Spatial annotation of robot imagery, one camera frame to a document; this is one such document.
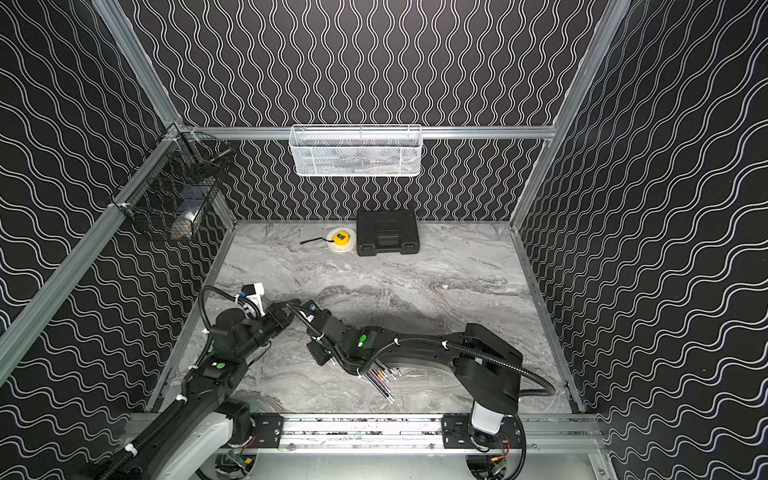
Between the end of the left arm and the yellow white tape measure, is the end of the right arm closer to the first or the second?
the end of the left arm

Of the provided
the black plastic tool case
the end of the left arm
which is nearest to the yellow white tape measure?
the black plastic tool case

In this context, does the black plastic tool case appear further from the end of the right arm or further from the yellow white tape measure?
the end of the right arm

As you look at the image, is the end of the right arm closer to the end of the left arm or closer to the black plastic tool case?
the end of the left arm

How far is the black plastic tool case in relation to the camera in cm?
109

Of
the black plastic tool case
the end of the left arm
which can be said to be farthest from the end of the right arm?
the black plastic tool case

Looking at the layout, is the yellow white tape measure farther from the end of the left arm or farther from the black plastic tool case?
the end of the left arm
